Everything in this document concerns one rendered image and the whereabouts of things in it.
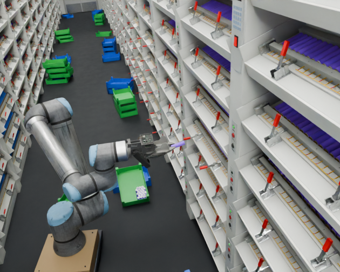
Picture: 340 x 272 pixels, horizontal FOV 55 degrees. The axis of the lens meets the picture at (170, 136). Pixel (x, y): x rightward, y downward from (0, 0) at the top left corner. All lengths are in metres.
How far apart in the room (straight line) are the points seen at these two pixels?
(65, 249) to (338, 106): 1.67
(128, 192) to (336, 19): 2.06
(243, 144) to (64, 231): 1.19
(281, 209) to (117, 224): 1.50
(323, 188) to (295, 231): 0.21
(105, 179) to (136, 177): 1.10
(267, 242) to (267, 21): 0.71
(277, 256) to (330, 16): 0.77
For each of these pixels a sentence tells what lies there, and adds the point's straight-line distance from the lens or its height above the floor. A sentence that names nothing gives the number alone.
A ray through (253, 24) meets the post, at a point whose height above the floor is 1.42.
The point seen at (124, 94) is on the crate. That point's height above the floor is 0.16.
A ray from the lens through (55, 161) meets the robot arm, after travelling 1.57.
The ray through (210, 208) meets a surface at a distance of 1.86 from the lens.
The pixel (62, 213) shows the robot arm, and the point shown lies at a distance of 1.92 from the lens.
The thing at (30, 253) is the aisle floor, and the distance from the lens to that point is 2.36.
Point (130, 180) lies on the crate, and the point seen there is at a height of 0.08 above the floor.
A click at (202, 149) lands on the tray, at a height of 0.73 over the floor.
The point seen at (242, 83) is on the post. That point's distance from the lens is 1.02.
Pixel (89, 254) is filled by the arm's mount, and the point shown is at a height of 0.14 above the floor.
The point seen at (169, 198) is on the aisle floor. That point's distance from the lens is 2.45.
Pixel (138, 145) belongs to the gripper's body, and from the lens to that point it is 1.41.
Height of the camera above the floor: 1.64
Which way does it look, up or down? 31 degrees down
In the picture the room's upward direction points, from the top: 5 degrees counter-clockwise
